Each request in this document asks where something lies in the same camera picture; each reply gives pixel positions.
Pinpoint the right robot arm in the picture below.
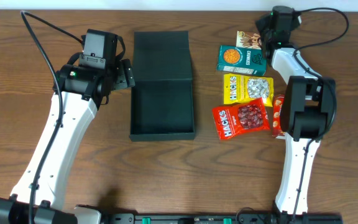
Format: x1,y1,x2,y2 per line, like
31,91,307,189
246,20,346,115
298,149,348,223
255,6,337,222

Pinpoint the red Hacks candy bag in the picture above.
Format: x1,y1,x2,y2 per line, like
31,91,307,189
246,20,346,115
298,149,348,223
212,98,270,140

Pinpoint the teal cookie box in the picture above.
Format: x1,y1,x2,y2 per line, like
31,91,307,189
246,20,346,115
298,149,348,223
216,45,267,77

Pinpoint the brown Pocky snack box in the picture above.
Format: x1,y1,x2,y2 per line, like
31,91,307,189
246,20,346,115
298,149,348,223
236,30,262,50

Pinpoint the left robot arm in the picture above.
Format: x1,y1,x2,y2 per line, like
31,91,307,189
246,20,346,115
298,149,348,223
0,54,135,223

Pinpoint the black gift box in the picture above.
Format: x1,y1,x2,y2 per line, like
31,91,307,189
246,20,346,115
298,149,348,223
129,31,195,142

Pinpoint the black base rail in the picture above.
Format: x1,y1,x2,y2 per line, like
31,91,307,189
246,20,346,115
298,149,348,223
100,212,343,224

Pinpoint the yellow Hacks candy bag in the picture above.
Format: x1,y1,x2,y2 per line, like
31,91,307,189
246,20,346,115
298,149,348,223
223,73,274,107

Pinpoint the red Hello Panda box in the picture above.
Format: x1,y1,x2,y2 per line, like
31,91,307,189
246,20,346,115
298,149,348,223
272,95,285,139

